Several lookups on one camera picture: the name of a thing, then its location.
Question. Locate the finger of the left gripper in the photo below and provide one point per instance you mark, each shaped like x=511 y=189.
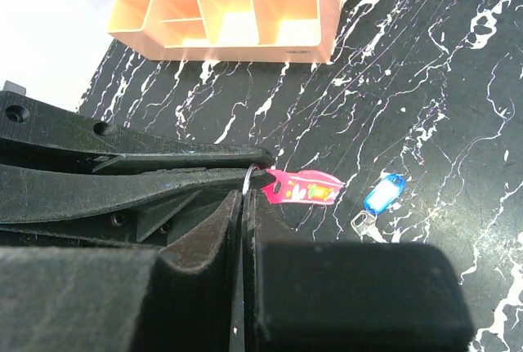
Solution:
x=37 y=135
x=40 y=208

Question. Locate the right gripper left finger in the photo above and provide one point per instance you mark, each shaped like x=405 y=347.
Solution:
x=105 y=299

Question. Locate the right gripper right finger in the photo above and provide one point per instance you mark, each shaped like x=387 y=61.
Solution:
x=345 y=296

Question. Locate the key with blue tag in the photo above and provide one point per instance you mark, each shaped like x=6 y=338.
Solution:
x=386 y=192

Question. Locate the orange plastic file organizer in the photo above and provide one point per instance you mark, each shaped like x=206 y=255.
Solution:
x=293 y=31

